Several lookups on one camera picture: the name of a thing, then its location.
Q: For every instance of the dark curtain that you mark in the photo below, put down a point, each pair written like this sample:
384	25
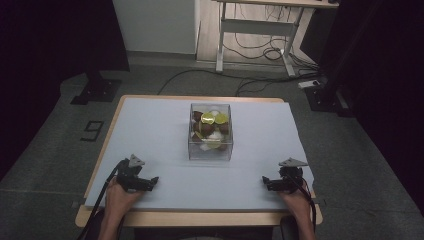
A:
383	66
50	50

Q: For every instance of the person's left hand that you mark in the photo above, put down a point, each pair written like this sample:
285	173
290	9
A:
119	200

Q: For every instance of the clear plastic box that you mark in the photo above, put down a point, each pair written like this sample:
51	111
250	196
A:
210	133

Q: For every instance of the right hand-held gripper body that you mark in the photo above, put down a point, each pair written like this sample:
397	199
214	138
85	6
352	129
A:
290	178

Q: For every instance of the white power strip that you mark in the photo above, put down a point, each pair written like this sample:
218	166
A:
309	83

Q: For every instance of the black stand base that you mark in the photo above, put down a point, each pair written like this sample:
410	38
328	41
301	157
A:
98	90
328	98

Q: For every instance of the wooden table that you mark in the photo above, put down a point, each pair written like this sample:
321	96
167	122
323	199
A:
186	219

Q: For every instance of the white metal frame desk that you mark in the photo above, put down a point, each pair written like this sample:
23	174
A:
256	26

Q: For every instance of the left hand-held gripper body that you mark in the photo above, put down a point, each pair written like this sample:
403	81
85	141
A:
131	173

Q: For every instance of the person's right hand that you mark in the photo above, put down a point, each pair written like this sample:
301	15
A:
297	203

